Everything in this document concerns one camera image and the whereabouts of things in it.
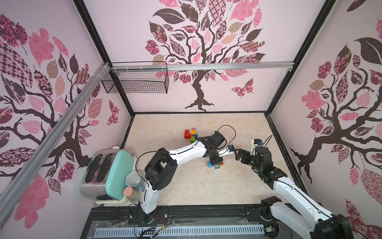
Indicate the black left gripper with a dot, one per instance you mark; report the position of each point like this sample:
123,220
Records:
218,161

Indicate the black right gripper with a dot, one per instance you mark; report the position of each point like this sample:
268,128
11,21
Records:
246,155

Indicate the long blue lego brick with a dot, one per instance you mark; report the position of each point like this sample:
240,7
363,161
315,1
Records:
210,164

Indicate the long red lego brick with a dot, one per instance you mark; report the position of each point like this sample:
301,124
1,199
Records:
187,134

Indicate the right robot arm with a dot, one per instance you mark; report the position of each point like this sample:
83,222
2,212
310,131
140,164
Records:
302,214

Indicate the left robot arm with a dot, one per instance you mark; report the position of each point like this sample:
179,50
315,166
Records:
161,168

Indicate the blue mug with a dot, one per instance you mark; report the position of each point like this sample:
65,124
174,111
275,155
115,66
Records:
134,180

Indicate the cork lid jar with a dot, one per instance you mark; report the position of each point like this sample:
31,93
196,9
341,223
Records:
132,194

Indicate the mint green toaster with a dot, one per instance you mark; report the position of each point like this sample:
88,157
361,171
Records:
105,176

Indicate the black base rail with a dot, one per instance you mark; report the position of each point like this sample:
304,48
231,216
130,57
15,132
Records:
196,215

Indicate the white slotted cable duct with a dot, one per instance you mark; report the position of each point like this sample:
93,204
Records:
178,231

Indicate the aluminium frame bar back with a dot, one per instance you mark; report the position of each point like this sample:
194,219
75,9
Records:
219,66

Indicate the aluminium frame bar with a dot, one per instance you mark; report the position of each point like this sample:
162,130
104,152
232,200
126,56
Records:
219,66
16,188

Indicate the black wire basket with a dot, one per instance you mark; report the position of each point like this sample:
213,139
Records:
137,77

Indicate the aluminium frame bar left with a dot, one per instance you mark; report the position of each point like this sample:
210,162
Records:
16,188

